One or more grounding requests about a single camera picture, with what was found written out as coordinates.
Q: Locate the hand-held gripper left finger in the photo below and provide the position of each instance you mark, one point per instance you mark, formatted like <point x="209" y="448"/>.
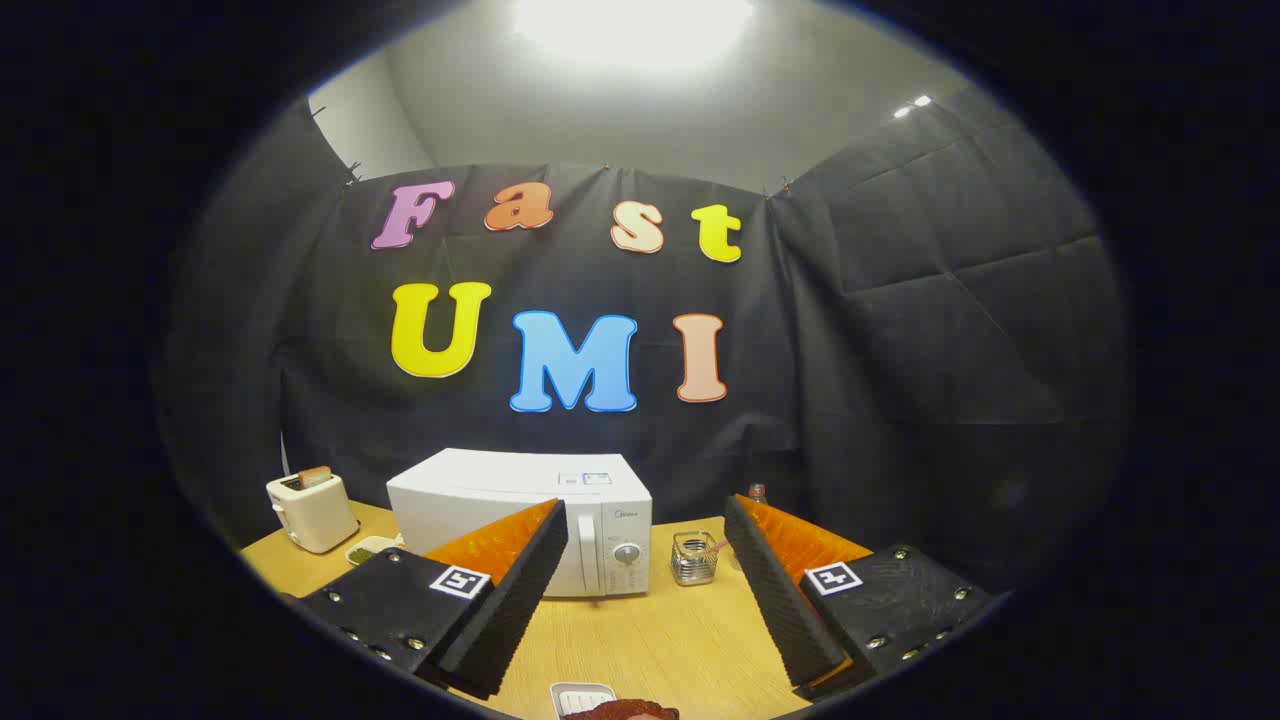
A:
<point x="510" y="610"/>

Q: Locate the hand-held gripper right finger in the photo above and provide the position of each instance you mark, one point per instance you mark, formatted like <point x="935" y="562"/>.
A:
<point x="785" y="610"/>

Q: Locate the white toaster oven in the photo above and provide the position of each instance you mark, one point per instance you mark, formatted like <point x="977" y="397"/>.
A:
<point x="500" y="480"/>

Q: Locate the red meat slice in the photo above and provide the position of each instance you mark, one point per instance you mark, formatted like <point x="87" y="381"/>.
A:
<point x="630" y="712"/>

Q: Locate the cream toaster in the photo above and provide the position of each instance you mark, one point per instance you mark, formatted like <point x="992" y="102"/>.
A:
<point x="315" y="518"/>

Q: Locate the red striped straw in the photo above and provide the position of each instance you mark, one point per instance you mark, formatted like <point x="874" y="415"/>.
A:
<point x="715" y="547"/>

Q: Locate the white ribbed tray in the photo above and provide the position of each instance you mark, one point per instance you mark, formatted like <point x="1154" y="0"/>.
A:
<point x="575" y="695"/>

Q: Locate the white divided bean dish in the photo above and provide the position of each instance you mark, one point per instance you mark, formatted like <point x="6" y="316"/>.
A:
<point x="365" y="552"/>

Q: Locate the bread slice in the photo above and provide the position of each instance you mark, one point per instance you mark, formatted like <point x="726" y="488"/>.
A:
<point x="315" y="477"/>

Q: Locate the ceiling light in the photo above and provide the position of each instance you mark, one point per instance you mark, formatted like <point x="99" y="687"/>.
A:
<point x="630" y="25"/>

